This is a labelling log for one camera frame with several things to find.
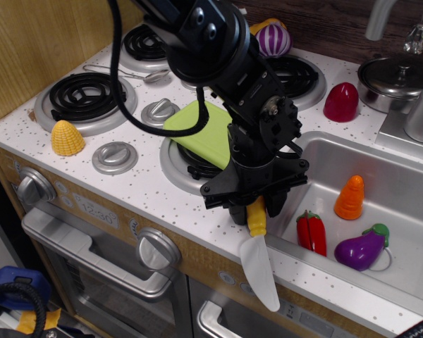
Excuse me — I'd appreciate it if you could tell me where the orange toy carrot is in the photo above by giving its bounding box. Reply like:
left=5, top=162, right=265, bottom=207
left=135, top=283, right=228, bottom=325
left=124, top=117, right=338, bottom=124
left=333, top=175, right=364, bottom=220

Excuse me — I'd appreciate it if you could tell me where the silver oven door handle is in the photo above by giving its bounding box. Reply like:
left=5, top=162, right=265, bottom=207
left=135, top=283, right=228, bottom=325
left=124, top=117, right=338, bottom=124
left=20, top=206, right=179, bottom=303

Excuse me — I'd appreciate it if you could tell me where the silver faucet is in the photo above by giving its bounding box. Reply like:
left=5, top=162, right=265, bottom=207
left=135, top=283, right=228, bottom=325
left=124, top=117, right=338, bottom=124
left=365, top=0, right=397, bottom=41

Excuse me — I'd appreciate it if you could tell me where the green cutting board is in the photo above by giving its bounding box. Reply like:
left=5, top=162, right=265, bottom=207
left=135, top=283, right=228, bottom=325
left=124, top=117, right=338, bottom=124
left=163, top=101, right=231, bottom=170

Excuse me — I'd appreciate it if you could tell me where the black braided cable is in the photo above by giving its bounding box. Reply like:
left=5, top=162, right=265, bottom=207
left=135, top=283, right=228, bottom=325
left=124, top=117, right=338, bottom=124
left=107, top=0, right=210, bottom=138

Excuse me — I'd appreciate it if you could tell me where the clear hanging crystal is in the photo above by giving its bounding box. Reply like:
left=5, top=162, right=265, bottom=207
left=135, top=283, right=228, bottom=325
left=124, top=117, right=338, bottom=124
left=403, top=22, right=423, bottom=55

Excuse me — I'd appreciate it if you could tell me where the red toy pepper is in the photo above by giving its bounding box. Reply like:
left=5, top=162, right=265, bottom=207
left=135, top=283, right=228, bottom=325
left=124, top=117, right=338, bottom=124
left=296, top=210, right=327, bottom=256

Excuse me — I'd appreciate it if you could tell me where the silver stove knob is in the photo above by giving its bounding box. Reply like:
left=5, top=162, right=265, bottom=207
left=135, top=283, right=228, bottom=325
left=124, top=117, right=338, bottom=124
left=141, top=98, right=180, bottom=129
left=92, top=142, right=138, bottom=175

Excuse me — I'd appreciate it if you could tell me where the black burner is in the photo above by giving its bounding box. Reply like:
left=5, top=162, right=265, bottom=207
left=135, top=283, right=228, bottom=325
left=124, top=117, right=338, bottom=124
left=34, top=73, right=127, bottom=137
left=267, top=55, right=327, bottom=111
left=159, top=138, right=222, bottom=196
left=120, top=24, right=169, bottom=73

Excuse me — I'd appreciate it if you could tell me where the steel pot with lid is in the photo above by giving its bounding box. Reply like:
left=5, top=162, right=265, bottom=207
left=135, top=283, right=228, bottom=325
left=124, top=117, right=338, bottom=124
left=357, top=58, right=423, bottom=114

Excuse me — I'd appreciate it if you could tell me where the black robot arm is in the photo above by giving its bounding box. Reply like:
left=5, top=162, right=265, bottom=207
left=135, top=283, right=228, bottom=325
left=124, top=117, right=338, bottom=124
left=137, top=1, right=308, bottom=225

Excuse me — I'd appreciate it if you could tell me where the dark red toy fruit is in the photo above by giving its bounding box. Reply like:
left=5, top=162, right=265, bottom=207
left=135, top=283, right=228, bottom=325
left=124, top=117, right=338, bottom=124
left=323, top=82, right=359, bottom=123

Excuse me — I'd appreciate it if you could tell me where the front right black burner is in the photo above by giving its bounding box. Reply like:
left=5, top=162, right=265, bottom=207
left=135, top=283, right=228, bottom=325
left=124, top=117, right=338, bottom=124
left=159, top=138, right=222, bottom=196

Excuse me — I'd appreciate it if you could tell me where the silver oven dial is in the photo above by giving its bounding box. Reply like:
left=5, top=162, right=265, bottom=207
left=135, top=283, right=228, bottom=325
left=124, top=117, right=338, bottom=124
left=136, top=227, right=181, bottom=271
left=17, top=167, right=57, bottom=205

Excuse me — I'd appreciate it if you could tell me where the silver metal spoon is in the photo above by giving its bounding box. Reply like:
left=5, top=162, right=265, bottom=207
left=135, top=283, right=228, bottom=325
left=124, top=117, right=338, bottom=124
left=82, top=64, right=170, bottom=83

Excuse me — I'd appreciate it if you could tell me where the back right black burner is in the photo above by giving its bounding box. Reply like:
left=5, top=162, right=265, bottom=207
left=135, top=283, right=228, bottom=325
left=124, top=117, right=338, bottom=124
left=267, top=55, right=327, bottom=111

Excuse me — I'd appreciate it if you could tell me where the purple striped toy onion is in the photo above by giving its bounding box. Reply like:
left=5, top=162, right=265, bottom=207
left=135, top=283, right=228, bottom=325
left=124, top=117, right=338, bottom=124
left=250, top=18, right=293, bottom=58

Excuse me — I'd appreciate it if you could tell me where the purple toy eggplant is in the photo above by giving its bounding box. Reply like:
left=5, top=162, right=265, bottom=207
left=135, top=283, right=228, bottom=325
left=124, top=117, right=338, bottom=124
left=334, top=223, right=390, bottom=271

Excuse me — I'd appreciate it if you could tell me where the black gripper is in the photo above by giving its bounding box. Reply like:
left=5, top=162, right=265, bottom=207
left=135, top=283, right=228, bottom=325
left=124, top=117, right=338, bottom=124
left=200, top=123, right=309, bottom=225

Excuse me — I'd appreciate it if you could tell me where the front left black burner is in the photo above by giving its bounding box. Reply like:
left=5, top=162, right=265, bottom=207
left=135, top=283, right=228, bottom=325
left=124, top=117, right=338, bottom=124
left=34, top=73, right=127, bottom=137

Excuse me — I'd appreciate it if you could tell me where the back left black burner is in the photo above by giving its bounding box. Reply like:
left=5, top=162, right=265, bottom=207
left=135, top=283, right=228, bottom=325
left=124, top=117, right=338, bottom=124
left=120, top=24, right=169, bottom=73

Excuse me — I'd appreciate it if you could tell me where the silver sink basin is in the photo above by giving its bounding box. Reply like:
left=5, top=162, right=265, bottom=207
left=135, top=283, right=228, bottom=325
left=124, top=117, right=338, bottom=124
left=268, top=132, right=423, bottom=316

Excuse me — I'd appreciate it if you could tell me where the yellow handled white toy knife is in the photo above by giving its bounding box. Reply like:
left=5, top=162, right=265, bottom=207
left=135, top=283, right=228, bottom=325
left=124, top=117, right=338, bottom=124
left=240, top=196, right=280, bottom=312

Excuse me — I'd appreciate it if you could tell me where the blue plastic object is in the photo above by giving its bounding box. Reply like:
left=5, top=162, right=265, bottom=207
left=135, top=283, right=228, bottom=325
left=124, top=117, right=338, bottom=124
left=0, top=266, right=51, bottom=311

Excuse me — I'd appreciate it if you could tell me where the yellow toy corn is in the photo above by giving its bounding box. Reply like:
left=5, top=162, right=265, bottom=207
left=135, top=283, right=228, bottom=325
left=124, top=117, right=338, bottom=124
left=51, top=120, right=85, bottom=156

